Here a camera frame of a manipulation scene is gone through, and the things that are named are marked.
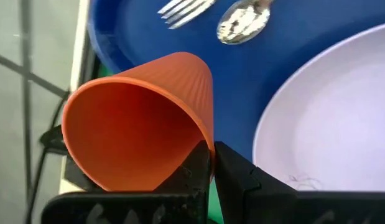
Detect silver metal fork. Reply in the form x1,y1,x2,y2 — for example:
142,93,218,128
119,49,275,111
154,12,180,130
157,0,216,30

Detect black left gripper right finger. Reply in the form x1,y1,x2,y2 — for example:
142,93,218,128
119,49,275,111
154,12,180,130
213,141,385,224

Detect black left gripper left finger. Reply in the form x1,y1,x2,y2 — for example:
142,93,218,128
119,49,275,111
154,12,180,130
40,140,212,224

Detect lilac round plate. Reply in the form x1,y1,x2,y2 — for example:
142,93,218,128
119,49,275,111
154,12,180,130
252,21,385,192

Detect silver metal spoon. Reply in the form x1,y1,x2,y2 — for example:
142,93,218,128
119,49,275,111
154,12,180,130
216,0,274,45

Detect blue plastic tray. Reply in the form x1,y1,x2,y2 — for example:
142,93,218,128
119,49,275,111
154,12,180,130
87,0,385,163

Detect orange ribbed plastic cup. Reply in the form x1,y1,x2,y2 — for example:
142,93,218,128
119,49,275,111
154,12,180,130
61,51,216,192

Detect black floor cable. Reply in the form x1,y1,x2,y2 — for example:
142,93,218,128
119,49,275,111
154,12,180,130
24,91,72,224

